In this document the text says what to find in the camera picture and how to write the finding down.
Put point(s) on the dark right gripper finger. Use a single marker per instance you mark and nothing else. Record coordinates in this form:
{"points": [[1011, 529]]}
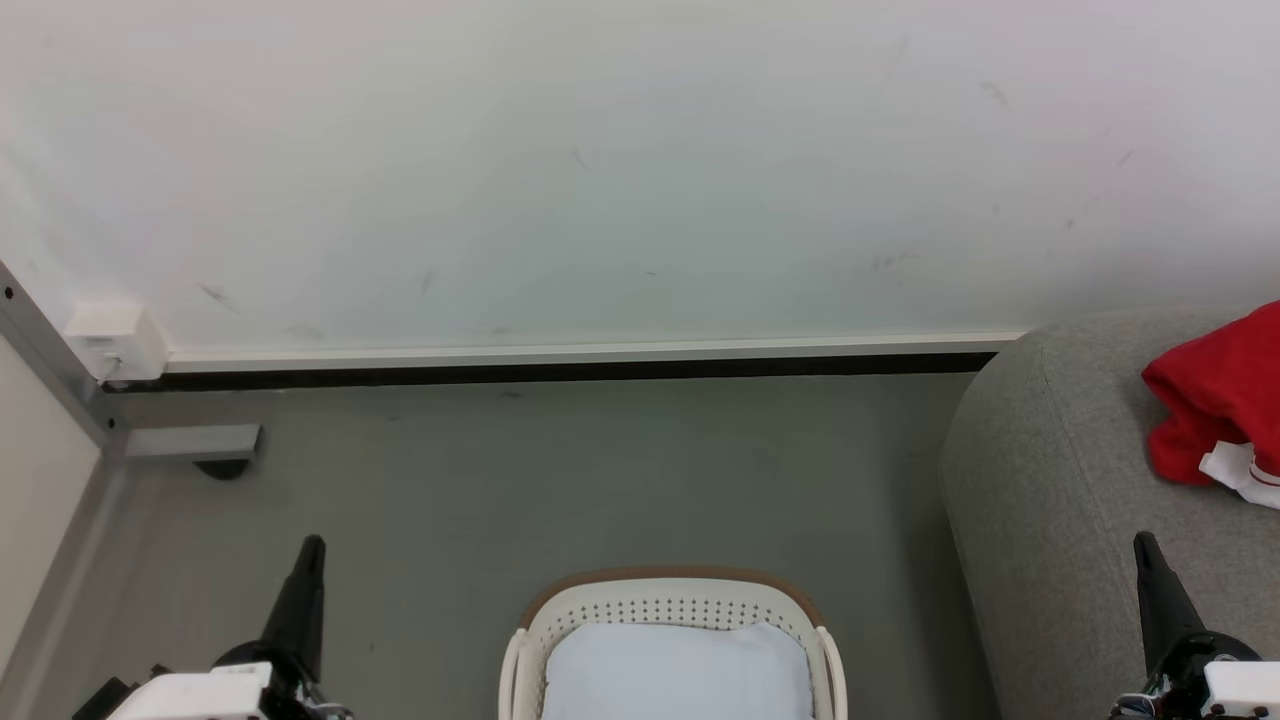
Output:
{"points": [[1160, 600]]}

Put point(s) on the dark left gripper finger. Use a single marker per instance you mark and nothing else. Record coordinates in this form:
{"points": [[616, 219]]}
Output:
{"points": [[300, 605]]}

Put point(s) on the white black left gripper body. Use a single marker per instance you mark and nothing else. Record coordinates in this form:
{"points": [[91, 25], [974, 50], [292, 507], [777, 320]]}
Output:
{"points": [[200, 692]]}

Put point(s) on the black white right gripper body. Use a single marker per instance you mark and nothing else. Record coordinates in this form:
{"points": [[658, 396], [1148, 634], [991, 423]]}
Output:
{"points": [[1210, 685]]}

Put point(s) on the red clothing with white trim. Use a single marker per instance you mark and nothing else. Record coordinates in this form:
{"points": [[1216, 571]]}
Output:
{"points": [[1220, 400]]}

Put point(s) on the white brown-rimmed laundry basket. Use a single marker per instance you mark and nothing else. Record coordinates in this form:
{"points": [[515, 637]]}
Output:
{"points": [[670, 600]]}

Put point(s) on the grey fabric sofa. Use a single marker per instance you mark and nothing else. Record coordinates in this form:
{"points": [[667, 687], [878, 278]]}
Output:
{"points": [[1060, 500]]}

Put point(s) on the black round levelling foot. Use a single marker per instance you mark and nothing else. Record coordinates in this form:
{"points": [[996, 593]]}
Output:
{"points": [[225, 468]]}

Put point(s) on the black skirting strip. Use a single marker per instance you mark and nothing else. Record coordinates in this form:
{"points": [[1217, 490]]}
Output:
{"points": [[560, 372]]}

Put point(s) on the white cloth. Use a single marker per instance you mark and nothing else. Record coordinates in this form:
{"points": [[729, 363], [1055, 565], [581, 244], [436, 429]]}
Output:
{"points": [[680, 675]]}

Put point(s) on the grey metal frame foot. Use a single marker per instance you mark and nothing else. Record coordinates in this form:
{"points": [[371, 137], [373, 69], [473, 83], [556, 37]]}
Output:
{"points": [[195, 441]]}

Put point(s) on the white wall junction box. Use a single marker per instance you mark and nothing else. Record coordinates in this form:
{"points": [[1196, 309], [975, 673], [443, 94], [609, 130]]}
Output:
{"points": [[115, 340]]}

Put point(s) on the grey metal frame post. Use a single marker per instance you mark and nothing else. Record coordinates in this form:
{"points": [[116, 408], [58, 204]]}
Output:
{"points": [[50, 355]]}

